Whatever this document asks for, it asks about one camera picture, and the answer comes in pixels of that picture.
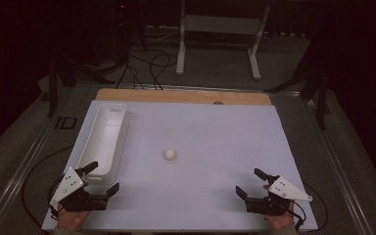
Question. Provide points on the white metal stand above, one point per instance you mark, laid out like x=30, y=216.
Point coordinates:
x=222, y=24

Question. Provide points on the black stand leg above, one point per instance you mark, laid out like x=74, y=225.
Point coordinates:
x=321, y=101

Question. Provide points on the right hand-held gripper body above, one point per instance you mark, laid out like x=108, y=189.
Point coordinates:
x=267, y=205

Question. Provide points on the white table mat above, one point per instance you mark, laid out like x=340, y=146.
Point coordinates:
x=192, y=189

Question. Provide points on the person's right hand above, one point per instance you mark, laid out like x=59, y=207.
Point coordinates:
x=282, y=222

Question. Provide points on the small white ball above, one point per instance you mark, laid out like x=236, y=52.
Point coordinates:
x=170, y=154

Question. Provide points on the person's left hand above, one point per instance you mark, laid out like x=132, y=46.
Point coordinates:
x=70, y=219

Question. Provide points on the white plastic bin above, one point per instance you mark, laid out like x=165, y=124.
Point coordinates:
x=106, y=137

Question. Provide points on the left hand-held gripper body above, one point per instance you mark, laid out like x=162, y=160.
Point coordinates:
x=78, y=200

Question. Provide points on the metal floor rail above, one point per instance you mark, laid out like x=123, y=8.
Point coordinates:
x=19, y=166
x=339, y=166
x=209, y=88

